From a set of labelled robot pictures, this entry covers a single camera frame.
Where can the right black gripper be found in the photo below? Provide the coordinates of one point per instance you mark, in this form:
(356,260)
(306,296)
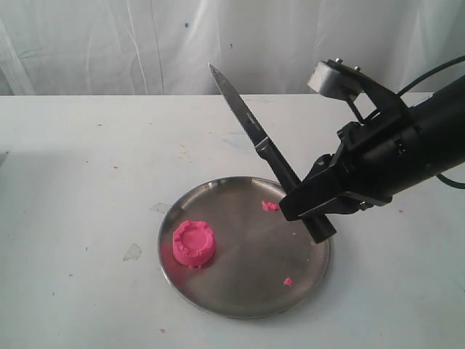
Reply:
(389,154)

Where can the black serrated knife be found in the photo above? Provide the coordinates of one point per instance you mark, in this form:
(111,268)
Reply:
(319,227)

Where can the round steel plate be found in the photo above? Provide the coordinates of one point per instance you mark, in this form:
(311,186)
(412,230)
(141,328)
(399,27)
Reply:
(256,251)

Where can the pink putty lump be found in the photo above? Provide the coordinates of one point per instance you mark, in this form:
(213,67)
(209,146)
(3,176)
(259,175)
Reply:
(193,243)

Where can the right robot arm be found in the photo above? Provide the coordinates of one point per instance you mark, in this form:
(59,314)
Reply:
(447,108)

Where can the pink crumb upper right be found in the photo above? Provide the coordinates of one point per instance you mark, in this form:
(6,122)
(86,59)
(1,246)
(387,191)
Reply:
(270,206)

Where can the pink crumb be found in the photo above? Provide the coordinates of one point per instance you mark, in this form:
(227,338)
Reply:
(288,281)
(270,206)

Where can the pink crumb lower right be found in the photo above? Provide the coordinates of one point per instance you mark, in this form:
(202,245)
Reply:
(288,281)

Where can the white backdrop curtain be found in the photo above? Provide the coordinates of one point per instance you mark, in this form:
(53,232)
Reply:
(263,47)

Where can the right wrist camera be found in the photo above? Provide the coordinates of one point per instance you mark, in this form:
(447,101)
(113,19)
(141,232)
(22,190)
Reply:
(337,81)

